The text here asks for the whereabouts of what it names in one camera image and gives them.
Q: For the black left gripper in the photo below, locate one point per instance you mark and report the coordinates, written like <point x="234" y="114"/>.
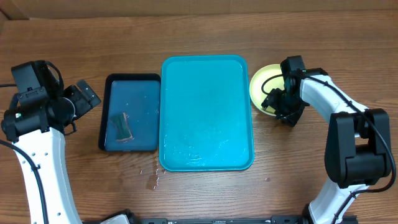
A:
<point x="74" y="93"/>

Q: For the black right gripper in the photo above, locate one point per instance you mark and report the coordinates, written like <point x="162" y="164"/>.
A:
<point x="280" y="104"/>

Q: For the brown sponge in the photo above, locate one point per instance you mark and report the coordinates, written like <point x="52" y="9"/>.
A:
<point x="120" y="123"/>

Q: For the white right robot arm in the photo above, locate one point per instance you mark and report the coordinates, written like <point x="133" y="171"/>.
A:
<point x="358" y="157"/>

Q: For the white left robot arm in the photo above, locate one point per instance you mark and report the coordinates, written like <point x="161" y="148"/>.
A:
<point x="34" y="126"/>

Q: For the black tray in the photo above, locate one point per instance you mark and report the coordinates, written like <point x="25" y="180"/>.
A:
<point x="138" y="95"/>

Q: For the blue plastic tray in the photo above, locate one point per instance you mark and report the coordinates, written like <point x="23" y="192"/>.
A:
<point x="205" y="114"/>

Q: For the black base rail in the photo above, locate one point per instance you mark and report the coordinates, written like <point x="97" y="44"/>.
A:
<point x="217" y="220"/>

